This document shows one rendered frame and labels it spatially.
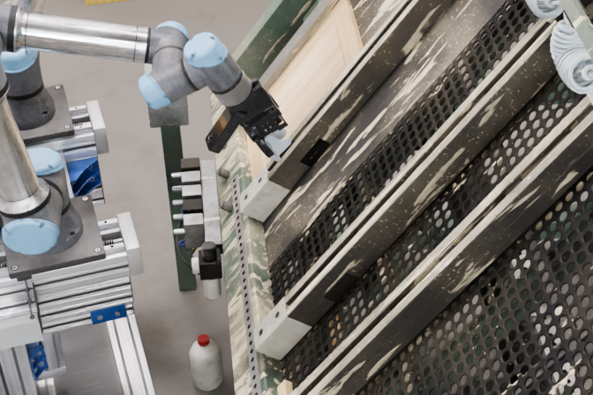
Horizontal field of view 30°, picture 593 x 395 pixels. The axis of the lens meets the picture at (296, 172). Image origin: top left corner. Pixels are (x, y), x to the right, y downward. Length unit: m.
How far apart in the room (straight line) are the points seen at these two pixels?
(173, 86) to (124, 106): 2.64
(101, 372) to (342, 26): 1.31
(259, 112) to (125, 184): 2.17
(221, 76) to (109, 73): 2.88
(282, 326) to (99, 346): 1.18
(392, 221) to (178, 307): 1.73
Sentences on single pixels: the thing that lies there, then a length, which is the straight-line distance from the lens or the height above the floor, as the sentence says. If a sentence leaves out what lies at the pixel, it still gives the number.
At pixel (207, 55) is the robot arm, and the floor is 1.63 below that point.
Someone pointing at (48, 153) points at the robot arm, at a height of 1.26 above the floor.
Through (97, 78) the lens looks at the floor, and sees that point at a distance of 5.02.
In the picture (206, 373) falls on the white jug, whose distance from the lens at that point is 3.57.
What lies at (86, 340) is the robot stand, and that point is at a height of 0.21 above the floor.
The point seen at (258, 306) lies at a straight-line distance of 2.63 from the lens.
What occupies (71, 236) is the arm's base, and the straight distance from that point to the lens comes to 2.63.
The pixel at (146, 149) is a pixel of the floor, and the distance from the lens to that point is 4.57.
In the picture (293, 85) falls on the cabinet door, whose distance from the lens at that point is 3.02.
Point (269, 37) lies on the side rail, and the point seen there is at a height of 1.01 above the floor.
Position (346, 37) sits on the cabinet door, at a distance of 2.87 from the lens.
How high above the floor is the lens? 2.82
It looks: 40 degrees down
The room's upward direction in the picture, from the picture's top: 1 degrees counter-clockwise
